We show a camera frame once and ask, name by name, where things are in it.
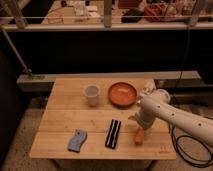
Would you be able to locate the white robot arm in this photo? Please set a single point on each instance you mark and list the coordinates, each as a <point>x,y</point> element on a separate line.
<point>157,105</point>

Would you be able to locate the black striped block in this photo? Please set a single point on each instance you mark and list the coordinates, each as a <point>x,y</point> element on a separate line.
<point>112,135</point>

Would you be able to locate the orange plate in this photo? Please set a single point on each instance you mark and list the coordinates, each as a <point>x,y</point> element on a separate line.
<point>122,94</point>

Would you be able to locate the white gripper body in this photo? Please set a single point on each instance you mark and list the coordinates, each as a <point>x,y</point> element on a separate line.
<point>145,121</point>

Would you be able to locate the wooden table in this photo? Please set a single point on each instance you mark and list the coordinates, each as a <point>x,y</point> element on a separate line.
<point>67,110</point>

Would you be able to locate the white ceramic cup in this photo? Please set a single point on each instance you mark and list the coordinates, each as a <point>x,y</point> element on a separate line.
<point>91,93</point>

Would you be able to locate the metal railing frame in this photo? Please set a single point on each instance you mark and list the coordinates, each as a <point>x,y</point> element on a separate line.
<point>91,36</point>

